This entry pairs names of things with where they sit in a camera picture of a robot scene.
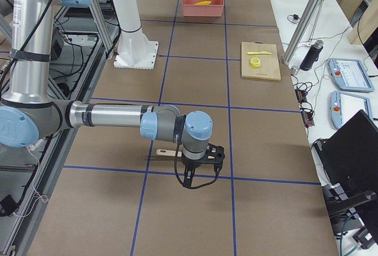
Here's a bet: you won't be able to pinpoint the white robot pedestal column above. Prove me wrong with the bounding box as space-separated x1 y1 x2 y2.
113 0 159 70

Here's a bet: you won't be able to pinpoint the blue teach pendant far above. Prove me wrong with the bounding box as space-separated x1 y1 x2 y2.
328 58 375 93

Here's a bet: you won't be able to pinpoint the aluminium frame post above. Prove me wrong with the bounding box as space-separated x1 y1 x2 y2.
282 0 321 65

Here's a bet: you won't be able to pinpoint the blue teach pendant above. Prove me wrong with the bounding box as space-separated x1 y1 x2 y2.
330 90 373 129
328 58 375 93

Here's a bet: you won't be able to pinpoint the yellow lemon slices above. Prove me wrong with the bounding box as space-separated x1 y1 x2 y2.
249 57 261 68

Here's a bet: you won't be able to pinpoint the black laptop monitor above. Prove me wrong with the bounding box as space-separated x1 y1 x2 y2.
314 110 377 241

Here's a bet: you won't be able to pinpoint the yellow plastic knife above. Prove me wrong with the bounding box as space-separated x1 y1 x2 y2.
246 51 273 56

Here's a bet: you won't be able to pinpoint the black usb hub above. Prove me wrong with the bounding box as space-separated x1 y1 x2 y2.
295 89 315 128

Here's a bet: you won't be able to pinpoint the wooden cutting board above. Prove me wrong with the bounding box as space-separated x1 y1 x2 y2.
241 42 281 81

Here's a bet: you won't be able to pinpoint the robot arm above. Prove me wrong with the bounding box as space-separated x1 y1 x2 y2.
1 0 225 189

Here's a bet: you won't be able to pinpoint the black bristle hand brush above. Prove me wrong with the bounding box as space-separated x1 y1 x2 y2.
156 149 182 157

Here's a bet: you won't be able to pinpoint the pink plastic bin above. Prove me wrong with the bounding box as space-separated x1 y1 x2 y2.
181 0 224 17

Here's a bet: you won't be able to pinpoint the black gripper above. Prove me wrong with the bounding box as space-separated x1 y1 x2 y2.
181 143 225 187

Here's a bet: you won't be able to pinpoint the blue teach pendant near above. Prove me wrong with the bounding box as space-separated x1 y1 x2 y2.
330 90 373 129

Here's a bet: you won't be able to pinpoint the metal reacher grabber tool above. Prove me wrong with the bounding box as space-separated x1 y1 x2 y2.
306 0 325 47

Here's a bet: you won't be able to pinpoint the yellow toy corn cob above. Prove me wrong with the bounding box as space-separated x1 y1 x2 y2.
193 1 212 5

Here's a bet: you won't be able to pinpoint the black water bottle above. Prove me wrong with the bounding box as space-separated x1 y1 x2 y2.
299 40 324 71

